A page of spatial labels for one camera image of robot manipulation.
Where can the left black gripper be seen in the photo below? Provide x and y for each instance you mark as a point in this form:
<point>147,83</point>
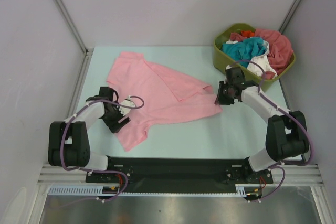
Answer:
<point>114,125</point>

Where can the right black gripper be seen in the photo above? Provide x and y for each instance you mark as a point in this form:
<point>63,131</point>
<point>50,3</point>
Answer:
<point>220,100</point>

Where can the pink t shirt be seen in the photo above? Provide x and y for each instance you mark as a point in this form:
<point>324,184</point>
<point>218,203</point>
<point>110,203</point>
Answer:
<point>169,96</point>

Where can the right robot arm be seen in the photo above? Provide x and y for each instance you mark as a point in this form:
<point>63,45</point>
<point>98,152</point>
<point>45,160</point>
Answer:
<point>286,134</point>

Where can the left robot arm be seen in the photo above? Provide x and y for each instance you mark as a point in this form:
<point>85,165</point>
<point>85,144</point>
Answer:
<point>69,145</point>

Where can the olive green plastic bin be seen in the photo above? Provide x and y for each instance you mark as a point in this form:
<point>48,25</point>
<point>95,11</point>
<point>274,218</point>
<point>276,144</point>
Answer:
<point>221,60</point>

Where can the teal t shirt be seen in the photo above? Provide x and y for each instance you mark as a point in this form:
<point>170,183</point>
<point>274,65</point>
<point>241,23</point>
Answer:
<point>244,51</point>

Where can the white t shirt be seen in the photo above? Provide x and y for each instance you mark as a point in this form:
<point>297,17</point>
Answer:
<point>260,65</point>

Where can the orange t shirt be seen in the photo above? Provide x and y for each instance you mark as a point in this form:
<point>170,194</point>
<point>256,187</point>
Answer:
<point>247,33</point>

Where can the coral red t shirt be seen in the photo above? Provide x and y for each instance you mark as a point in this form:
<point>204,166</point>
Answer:
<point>279,45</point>

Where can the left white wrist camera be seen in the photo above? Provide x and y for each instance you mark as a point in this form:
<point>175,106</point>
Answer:
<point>126,106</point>

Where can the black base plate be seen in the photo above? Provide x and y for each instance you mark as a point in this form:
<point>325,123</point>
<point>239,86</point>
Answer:
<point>172,176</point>

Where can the white slotted cable duct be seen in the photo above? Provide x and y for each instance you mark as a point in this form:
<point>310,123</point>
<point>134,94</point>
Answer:
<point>78,190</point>

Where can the aluminium frame rail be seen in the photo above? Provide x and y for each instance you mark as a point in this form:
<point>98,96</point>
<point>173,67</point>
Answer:
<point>295,176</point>

